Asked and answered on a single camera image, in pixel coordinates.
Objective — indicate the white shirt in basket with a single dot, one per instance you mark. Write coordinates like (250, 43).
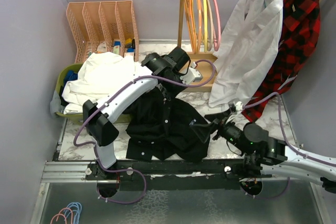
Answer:
(100, 75)

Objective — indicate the white hanging shirt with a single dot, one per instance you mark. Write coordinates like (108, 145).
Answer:
(249, 46)

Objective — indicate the pink hanger on floor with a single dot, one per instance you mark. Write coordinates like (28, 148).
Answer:
(60, 217)

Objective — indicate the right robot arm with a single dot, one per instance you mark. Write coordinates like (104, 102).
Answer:
(265, 156)

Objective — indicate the yellow hanger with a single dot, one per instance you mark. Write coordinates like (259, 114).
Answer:
(205, 35)

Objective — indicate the blue hanger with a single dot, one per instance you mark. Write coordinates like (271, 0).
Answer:
(76, 208)

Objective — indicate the orange hanger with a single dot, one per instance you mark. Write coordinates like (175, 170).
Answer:
(193, 15)

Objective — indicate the pink hanger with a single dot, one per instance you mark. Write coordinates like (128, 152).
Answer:
(217, 31)
(60, 217)

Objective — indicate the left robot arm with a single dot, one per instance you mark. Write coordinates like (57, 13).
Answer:
(100, 116)

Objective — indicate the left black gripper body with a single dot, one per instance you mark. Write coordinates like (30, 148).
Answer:
(170, 89)

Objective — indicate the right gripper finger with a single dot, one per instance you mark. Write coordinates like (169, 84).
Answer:
(218, 116)
(204, 131)

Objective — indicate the red black plaid shirt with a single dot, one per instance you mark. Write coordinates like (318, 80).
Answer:
(299, 37)

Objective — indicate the green laundry basket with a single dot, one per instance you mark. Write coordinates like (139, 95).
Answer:
(57, 104)

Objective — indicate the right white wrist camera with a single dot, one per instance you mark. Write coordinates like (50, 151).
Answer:
(236, 107)

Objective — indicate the wooden clothes rack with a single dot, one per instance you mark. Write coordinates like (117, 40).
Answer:
(202, 61)

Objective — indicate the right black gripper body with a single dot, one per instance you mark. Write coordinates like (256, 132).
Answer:
(230, 132)

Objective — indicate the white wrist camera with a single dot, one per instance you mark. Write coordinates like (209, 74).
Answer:
(236, 107)
(190, 75)

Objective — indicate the pink mesh file organizer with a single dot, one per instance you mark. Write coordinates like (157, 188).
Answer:
(93, 23)

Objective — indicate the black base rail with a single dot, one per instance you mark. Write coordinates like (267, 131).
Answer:
(176, 174)

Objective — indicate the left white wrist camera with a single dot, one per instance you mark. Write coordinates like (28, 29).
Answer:
(190, 75)

